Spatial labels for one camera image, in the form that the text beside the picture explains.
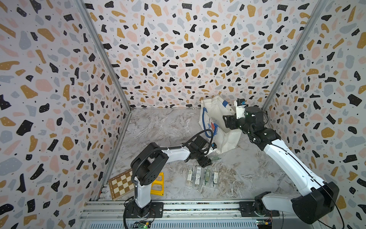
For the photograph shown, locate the green compass set horizontal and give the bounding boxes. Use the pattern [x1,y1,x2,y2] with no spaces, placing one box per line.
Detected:
[209,155,222,163]

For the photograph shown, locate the white canvas bag blue handles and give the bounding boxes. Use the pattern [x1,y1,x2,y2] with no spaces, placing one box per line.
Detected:
[199,96,242,154]

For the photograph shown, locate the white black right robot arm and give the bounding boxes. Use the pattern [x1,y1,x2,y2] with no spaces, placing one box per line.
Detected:
[223,105,339,224]

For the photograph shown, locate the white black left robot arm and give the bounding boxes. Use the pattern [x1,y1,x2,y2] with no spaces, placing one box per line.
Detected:
[125,134,217,218]

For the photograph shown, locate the green compass set case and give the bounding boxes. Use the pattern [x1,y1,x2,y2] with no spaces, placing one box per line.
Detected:
[203,168,211,187]

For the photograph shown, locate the clear compass set rightmost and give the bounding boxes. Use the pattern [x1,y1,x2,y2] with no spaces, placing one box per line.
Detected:
[212,168,219,188]

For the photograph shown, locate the brown checkered chess board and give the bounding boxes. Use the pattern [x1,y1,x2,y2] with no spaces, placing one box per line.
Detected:
[108,169,134,200]

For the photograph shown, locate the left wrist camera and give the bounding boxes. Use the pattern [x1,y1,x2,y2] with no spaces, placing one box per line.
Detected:
[211,143,217,153]

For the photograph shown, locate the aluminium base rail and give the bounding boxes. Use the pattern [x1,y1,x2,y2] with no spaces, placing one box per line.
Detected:
[78,199,324,229]

